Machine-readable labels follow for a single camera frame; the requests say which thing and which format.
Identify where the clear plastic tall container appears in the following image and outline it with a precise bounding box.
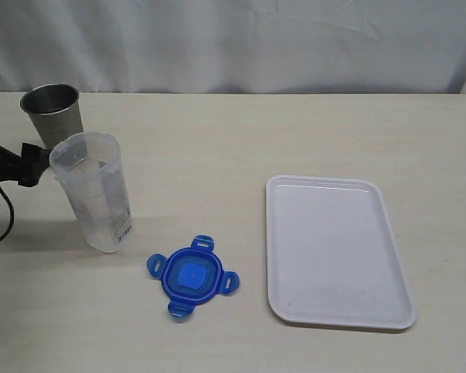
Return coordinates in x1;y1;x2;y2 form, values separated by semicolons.
49;132;134;253

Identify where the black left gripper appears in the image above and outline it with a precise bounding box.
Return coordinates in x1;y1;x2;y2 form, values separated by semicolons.
0;143;50;187

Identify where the blue container lid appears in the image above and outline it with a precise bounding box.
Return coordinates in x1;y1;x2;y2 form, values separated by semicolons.
146;235;240;320

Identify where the white plastic tray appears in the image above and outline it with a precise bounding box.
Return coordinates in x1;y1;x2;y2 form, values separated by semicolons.
266;175;418;331

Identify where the stainless steel cup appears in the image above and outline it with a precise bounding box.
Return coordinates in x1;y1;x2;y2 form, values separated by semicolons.
20;84;84;149

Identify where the white background curtain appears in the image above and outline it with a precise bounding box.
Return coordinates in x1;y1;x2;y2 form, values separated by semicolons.
0;1;466;93

